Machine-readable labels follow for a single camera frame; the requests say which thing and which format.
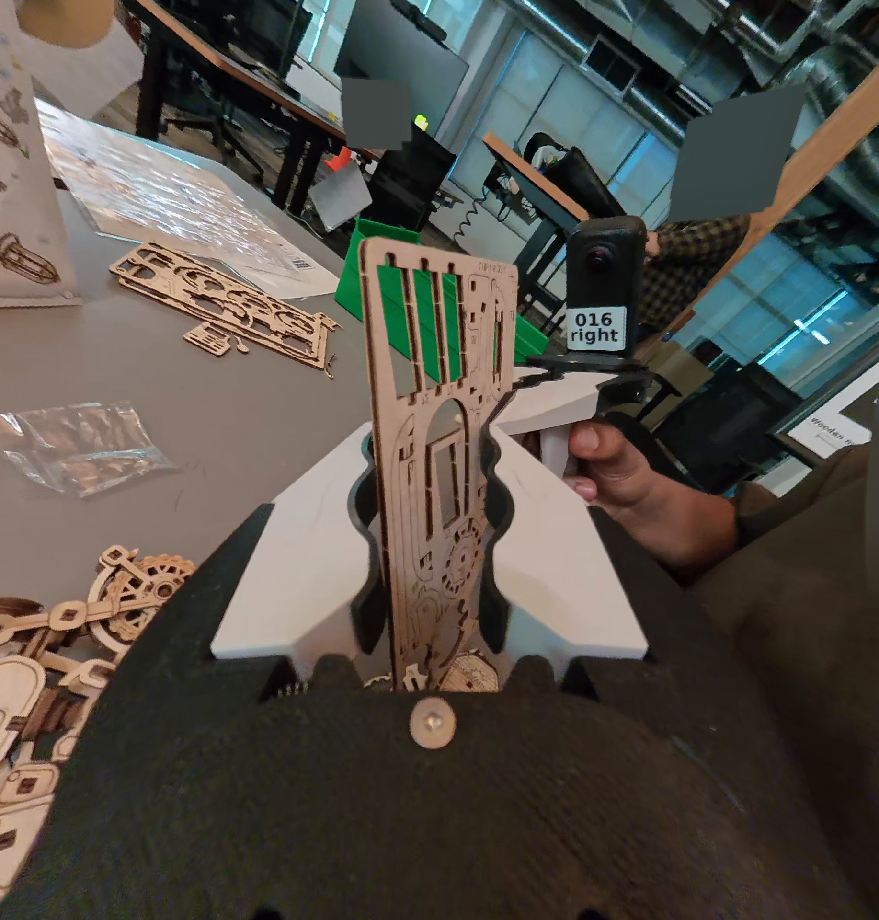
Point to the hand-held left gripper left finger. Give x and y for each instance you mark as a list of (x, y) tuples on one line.
[(295, 568)]

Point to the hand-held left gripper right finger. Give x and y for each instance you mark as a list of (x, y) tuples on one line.
[(561, 568)]

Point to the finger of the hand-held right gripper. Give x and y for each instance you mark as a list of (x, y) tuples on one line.
[(554, 406)]

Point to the slotted wooden puzzle sheet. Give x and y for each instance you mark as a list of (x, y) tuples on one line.
[(410, 575)]

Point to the grey desk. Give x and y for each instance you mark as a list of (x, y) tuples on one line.
[(195, 431)]

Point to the person's right hand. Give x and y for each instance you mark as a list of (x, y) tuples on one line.
[(619, 481)]

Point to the black backpack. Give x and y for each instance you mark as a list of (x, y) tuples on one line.
[(576, 180)]

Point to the wooden-top standing table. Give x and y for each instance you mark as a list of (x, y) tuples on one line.
[(533, 180)]

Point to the small wooden chair model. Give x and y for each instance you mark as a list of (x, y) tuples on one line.
[(475, 675)]

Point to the green plastic bin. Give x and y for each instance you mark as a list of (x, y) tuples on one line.
[(353, 287)]

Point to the small wooden slotted piece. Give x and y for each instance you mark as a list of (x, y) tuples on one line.
[(209, 339)]

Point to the clear plastic bag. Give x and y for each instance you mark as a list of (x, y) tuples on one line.
[(73, 453)]

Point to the wooden beam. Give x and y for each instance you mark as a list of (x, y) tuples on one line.
[(827, 144)]

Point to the framed black-white marker sign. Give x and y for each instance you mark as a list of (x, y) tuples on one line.
[(834, 431)]

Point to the dark monitor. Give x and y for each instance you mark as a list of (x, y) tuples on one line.
[(425, 72)]

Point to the orange cone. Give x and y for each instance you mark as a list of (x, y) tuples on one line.
[(339, 159)]

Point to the silver ventilation ducts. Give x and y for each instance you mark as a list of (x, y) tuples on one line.
[(841, 86)]

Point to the pile of wooden model parts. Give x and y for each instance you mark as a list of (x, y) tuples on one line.
[(15, 704)]

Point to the large emptied wooden puzzle sheet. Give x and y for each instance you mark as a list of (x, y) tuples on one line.
[(134, 269)]

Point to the plastic-wrapped instruction sheet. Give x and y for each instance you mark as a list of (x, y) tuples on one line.
[(159, 194)]

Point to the long wooden table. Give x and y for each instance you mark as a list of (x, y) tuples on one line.
[(252, 72)]

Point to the white printed box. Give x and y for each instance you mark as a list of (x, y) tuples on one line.
[(22, 180)]

